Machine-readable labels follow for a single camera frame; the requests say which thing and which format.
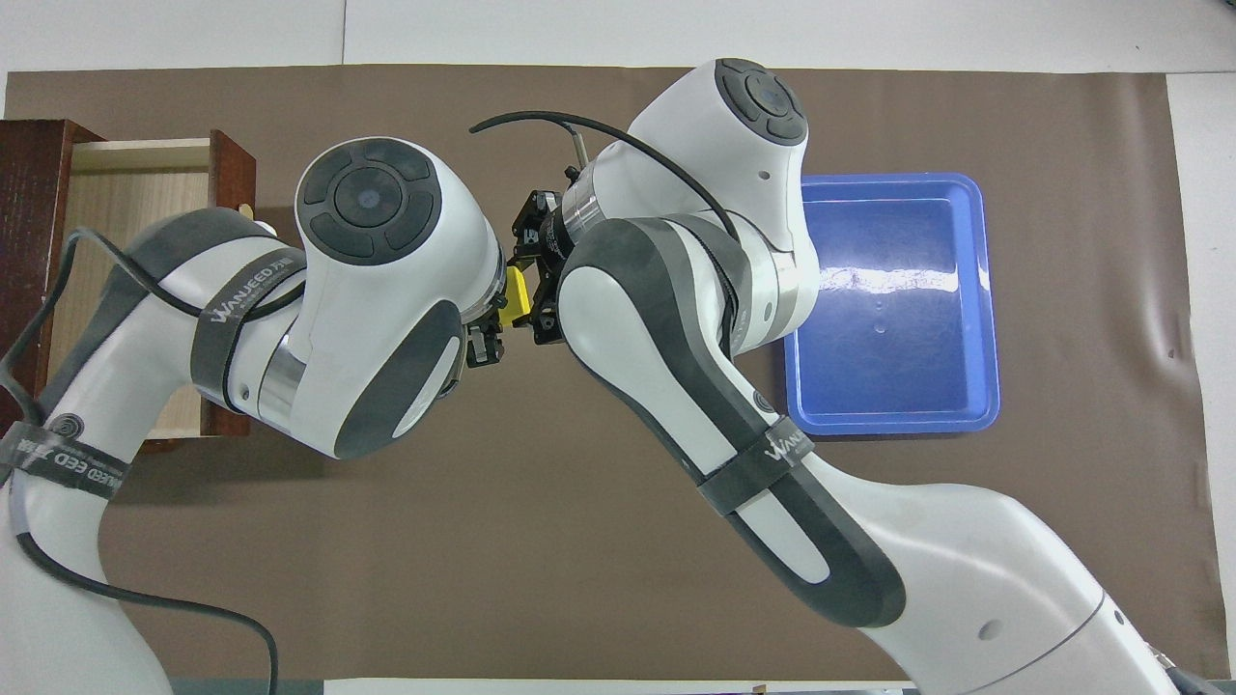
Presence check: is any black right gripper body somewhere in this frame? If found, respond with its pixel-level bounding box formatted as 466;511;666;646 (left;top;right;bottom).
511;187;580;283

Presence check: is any yellow cube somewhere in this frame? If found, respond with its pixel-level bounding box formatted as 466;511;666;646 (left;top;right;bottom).
501;267;531;330

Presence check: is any wooden drawer with white handle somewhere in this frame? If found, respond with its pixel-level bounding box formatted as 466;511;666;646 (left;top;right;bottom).
43;129;279;455

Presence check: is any brown table mat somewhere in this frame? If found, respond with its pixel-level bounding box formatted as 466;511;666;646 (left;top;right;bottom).
0;65;1233;681

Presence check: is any blue plastic tray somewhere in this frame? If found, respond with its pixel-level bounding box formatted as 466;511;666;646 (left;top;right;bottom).
784;173;1001;436

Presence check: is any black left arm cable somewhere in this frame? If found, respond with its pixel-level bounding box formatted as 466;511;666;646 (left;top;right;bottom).
0;227;310;695

